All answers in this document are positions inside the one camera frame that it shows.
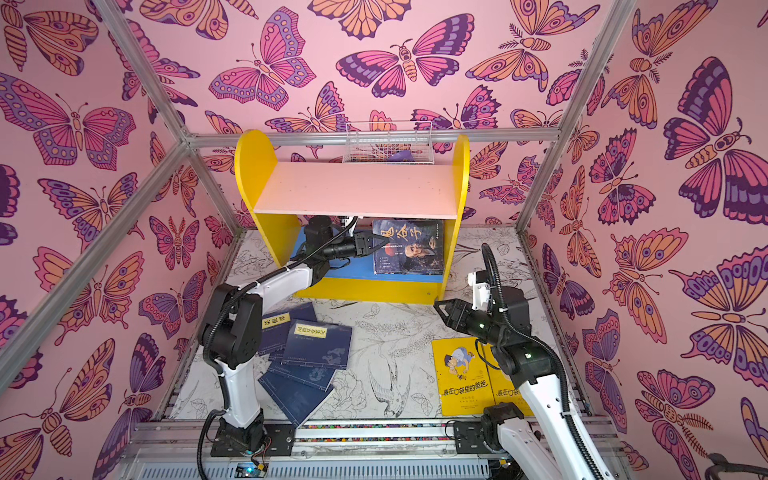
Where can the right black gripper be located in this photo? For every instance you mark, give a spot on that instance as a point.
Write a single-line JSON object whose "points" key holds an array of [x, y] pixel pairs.
{"points": [[459, 313]]}

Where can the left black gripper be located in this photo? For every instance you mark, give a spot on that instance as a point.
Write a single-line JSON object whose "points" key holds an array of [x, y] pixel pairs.
{"points": [[362, 246]]}

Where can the dark portrait book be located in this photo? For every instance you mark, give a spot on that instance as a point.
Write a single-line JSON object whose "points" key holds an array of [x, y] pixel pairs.
{"points": [[414, 247]]}

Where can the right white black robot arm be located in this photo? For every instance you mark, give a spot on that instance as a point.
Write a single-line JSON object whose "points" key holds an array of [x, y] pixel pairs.
{"points": [[560, 447]]}

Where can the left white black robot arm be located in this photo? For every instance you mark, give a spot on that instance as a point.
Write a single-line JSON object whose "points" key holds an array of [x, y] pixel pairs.
{"points": [[231, 330]]}

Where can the yellow wooden bookshelf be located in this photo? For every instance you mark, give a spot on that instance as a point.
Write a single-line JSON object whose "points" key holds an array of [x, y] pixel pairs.
{"points": [[278, 193]]}

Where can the yellow cartoon book left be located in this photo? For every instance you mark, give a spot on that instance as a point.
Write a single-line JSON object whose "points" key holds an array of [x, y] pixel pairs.
{"points": [[463, 382]]}

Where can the yellow cartoon book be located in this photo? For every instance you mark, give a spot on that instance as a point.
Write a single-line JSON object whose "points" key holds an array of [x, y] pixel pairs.
{"points": [[463, 382], [502, 390]]}

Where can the yellow cartoon book right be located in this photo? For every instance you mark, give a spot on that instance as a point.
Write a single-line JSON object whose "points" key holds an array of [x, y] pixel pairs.
{"points": [[502, 390]]}

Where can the navy book yellow label top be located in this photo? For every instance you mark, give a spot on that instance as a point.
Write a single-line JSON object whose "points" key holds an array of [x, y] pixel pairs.
{"points": [[317, 344]]}

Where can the navy book behind left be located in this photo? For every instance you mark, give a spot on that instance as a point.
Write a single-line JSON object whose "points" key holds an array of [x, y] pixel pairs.
{"points": [[276, 327]]}

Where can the navy book middle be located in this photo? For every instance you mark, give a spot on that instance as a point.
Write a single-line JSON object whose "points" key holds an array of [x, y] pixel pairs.
{"points": [[319, 378]]}

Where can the navy book bottom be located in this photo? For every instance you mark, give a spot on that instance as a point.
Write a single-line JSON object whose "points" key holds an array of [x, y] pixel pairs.
{"points": [[297, 401]]}

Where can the small green circuit board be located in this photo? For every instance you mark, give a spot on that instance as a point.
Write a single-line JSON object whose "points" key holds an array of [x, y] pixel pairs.
{"points": [[250, 470]]}

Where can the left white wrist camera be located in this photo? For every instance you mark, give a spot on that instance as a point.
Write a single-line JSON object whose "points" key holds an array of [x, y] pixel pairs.
{"points": [[347, 223]]}

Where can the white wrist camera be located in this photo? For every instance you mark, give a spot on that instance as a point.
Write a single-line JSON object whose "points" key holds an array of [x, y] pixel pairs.
{"points": [[480, 284], [347, 223]]}

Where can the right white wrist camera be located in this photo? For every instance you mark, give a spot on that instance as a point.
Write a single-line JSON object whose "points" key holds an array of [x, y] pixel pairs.
{"points": [[480, 284]]}

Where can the clear wire basket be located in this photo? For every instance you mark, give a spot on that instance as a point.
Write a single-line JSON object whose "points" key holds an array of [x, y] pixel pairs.
{"points": [[389, 142]]}

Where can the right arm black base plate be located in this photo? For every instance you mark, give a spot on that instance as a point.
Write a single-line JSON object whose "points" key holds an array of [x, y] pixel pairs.
{"points": [[469, 437]]}

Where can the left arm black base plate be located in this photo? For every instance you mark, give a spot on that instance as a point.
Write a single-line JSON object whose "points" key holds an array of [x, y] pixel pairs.
{"points": [[282, 440]]}

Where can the aluminium mounting rail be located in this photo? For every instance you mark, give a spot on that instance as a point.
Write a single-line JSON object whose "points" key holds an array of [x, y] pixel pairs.
{"points": [[364, 449]]}

